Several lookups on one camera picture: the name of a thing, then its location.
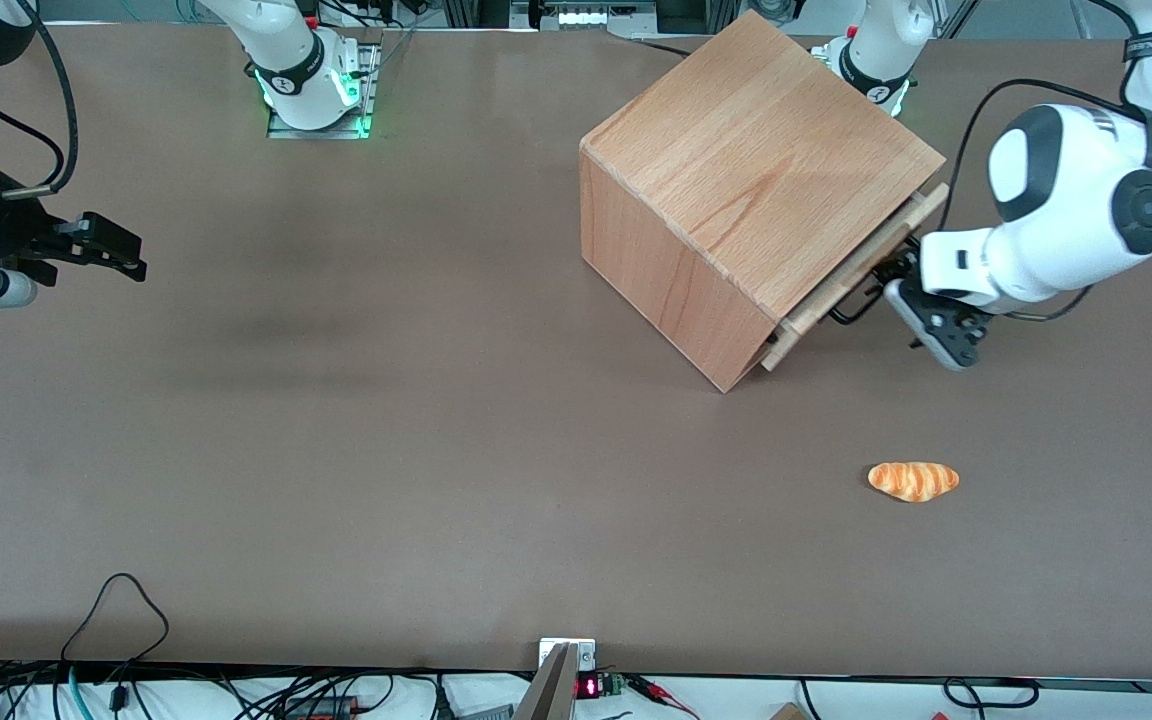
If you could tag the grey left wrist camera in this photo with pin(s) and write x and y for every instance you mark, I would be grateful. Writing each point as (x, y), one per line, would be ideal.
(941, 325)

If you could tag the red and black clip leads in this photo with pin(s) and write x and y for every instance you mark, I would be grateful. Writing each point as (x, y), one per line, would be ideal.
(658, 692)

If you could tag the orange and black device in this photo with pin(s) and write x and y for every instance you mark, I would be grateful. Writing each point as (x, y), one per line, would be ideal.
(326, 708)

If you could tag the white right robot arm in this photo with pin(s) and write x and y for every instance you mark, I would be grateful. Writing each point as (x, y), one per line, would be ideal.
(296, 60)

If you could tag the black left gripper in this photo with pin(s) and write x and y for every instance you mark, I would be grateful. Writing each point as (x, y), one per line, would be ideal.
(898, 270)

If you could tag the light wooden drawer cabinet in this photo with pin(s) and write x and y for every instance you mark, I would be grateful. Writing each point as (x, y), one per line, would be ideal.
(736, 150)

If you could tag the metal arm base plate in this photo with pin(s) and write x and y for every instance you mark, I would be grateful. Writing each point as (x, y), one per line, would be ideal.
(368, 70)

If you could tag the grey metal camera mount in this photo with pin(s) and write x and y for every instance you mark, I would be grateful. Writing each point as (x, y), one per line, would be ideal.
(556, 680)

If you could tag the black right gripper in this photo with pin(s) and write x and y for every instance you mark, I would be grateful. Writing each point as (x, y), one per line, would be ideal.
(8, 232)

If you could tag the red digit display module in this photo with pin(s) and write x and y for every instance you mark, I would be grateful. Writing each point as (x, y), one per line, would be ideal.
(591, 687)

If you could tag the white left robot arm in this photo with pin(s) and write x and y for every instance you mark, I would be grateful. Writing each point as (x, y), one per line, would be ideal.
(1066, 200)

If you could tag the orange striped toy bread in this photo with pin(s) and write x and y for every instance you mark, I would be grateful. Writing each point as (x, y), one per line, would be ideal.
(914, 481)

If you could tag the small wooden block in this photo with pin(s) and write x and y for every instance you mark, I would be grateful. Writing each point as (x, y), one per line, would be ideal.
(787, 712)

